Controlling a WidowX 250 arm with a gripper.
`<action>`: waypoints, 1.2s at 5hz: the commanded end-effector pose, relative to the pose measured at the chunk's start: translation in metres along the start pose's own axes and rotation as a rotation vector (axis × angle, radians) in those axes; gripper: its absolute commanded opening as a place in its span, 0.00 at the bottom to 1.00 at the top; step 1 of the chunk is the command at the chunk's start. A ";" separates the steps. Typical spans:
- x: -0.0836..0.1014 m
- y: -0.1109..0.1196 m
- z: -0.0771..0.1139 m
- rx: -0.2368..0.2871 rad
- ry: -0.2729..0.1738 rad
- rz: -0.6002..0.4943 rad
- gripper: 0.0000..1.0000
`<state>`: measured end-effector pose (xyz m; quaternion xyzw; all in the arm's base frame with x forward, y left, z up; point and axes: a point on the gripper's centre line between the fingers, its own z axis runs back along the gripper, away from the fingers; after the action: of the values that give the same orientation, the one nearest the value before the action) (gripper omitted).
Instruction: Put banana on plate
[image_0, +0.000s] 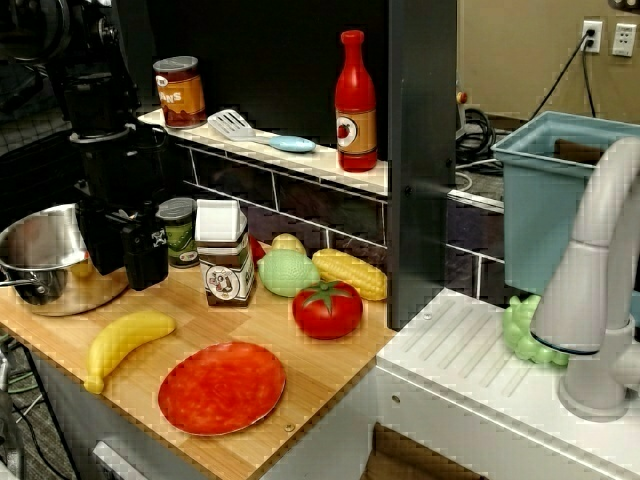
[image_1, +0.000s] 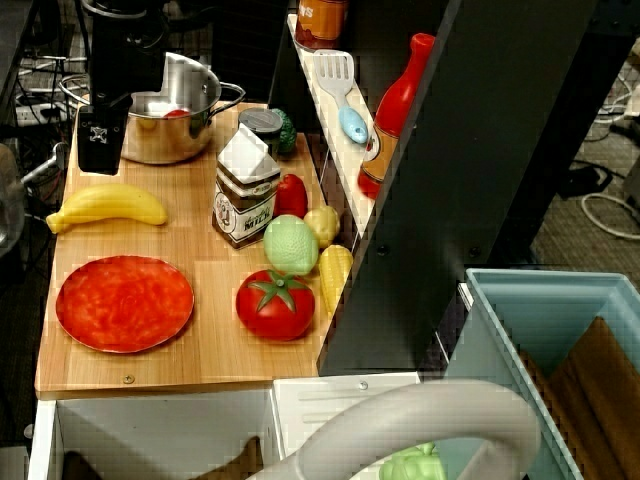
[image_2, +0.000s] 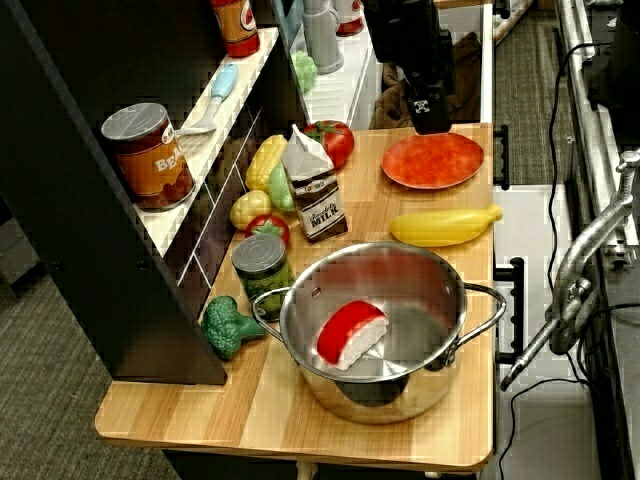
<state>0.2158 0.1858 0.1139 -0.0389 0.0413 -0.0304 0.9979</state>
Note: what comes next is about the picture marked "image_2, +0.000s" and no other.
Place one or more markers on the grey metal clamp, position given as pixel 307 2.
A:
pixel 575 270

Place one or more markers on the yellow toy banana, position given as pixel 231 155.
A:
pixel 440 226

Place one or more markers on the green toy can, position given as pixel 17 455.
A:
pixel 260 272

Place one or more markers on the orange plate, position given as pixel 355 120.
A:
pixel 432 161

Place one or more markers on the white and red container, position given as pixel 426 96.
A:
pixel 350 17

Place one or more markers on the yellow toy corn cob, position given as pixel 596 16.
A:
pixel 265 160

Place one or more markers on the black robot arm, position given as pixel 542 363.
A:
pixel 400 27

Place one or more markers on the red and white toy sushi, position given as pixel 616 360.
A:
pixel 350 330

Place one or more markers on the red ketchup bottle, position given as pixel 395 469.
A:
pixel 237 25

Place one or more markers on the chocolate milk carton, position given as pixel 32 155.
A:
pixel 320 200

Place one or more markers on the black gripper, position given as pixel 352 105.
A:
pixel 434 67

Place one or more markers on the yellow toy lemon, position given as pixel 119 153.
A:
pixel 250 207

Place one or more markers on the white hutch shelf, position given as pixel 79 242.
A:
pixel 235 100

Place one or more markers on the white toy sink counter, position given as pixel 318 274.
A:
pixel 350 85

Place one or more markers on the green toy broccoli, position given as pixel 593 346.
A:
pixel 225 325

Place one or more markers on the black toy kitchen hutch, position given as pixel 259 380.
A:
pixel 75 225

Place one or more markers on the brown cloth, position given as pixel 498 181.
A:
pixel 465 85

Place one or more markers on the red toy strawberry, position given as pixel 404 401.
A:
pixel 270 231

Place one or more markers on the green toy grapes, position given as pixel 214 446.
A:
pixel 302 70

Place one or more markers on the orange beans can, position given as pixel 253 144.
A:
pixel 150 165

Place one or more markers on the grey toy faucet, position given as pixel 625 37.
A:
pixel 322 40

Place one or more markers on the stainless steel pot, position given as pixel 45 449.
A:
pixel 390 395

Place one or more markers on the red toy tomato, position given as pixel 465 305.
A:
pixel 337 142

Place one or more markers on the aluminium frame rail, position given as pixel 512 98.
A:
pixel 585 125

